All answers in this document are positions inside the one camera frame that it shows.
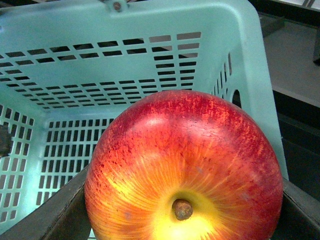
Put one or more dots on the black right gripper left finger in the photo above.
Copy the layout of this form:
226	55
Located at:
62	217

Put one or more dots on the light blue plastic basket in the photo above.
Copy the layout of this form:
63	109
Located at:
69	67

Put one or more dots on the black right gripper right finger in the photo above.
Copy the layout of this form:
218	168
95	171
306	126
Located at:
300	215

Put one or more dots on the black near display tray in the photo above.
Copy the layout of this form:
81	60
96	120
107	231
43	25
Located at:
299	124

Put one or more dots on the red yellow apple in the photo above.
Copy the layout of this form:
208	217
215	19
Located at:
183	165

